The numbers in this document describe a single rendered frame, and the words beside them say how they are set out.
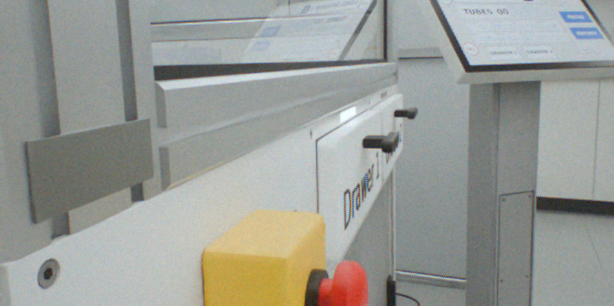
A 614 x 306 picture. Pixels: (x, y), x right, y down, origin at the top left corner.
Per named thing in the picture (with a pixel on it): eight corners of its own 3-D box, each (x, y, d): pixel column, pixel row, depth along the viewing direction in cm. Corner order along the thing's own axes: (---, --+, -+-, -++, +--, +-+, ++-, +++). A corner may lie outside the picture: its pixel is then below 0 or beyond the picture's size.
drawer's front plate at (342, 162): (381, 185, 74) (381, 109, 72) (338, 263, 46) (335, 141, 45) (369, 185, 74) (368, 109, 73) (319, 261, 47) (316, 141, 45)
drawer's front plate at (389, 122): (402, 149, 104) (402, 94, 102) (384, 182, 76) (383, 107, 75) (393, 149, 104) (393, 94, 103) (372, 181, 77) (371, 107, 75)
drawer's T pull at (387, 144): (399, 142, 61) (399, 131, 61) (392, 153, 54) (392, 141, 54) (369, 142, 62) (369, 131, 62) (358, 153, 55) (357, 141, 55)
